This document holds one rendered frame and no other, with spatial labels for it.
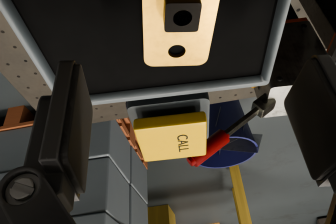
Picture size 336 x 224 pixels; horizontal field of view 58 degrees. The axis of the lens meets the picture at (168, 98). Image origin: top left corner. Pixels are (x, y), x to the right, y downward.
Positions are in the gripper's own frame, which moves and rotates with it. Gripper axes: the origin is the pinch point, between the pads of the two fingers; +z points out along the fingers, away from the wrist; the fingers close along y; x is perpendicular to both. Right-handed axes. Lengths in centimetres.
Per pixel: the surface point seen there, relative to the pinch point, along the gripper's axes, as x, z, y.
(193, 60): -3.6, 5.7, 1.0
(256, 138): -146, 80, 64
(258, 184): -329, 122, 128
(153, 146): -14.5, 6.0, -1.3
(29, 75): -55, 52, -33
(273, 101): -21.4, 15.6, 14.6
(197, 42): -2.2, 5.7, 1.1
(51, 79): -4.7, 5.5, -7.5
